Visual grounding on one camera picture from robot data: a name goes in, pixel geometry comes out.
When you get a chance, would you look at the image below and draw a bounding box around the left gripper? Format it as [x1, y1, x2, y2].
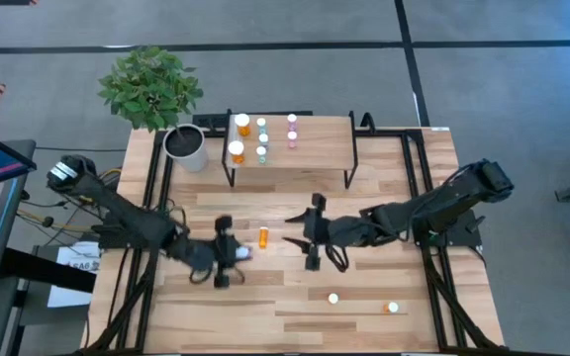
[185, 215, 250, 291]

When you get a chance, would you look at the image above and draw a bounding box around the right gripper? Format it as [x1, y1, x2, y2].
[282, 192, 338, 272]

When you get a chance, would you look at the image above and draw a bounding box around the white plant pot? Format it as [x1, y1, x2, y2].
[161, 123, 210, 174]

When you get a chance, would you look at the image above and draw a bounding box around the white printed paper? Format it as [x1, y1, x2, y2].
[47, 240, 103, 309]

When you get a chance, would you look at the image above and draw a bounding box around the green leafy plant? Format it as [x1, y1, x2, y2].
[96, 45, 205, 134]

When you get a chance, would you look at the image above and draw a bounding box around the black desk base beam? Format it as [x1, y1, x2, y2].
[2, 246, 98, 294]

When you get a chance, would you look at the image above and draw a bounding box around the wooden shelf black frame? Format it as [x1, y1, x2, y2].
[221, 109, 360, 190]

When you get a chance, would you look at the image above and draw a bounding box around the black aluminium frame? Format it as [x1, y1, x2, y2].
[79, 111, 502, 355]

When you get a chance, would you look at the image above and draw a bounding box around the yellow cable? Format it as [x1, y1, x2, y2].
[17, 167, 124, 233]

